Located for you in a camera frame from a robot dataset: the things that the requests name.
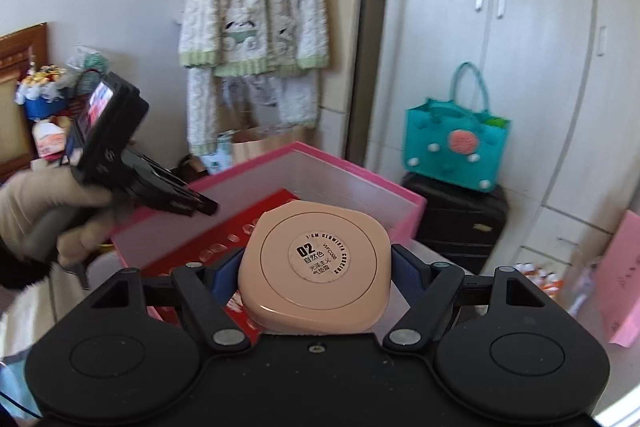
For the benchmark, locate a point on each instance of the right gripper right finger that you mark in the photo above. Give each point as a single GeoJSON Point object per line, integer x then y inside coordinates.
{"type": "Point", "coordinates": [430, 291]}

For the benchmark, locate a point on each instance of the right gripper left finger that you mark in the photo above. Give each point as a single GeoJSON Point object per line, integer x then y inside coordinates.
{"type": "Point", "coordinates": [203, 294]}

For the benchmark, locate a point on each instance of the pink square compact case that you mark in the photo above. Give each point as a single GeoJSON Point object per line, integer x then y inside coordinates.
{"type": "Point", "coordinates": [314, 268]}

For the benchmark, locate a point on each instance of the pink storage box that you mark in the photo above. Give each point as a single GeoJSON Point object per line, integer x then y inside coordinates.
{"type": "Point", "coordinates": [311, 175]}

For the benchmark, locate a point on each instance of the left gloved hand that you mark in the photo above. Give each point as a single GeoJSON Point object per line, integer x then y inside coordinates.
{"type": "Point", "coordinates": [48, 210]}

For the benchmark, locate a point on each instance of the black suitcase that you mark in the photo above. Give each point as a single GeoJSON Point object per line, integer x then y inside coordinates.
{"type": "Point", "coordinates": [462, 225]}

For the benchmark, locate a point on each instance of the flower bouquet blue wrap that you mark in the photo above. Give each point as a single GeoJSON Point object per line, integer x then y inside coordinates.
{"type": "Point", "coordinates": [42, 93]}

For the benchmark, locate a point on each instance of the teal felt tote bag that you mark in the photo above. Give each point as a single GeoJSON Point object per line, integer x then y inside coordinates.
{"type": "Point", "coordinates": [450, 143]}

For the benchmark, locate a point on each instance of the brown paper shopping bag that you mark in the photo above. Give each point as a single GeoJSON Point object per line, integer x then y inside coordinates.
{"type": "Point", "coordinates": [248, 144]}

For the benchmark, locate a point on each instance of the pink paper gift bag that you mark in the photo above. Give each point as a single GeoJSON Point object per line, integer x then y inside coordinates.
{"type": "Point", "coordinates": [618, 283]}

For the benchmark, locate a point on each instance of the white green fleece jacket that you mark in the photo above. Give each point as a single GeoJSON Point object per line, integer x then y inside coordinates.
{"type": "Point", "coordinates": [242, 53]}

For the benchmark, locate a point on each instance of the white wardrobe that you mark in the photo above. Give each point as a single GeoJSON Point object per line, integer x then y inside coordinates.
{"type": "Point", "coordinates": [565, 73]}

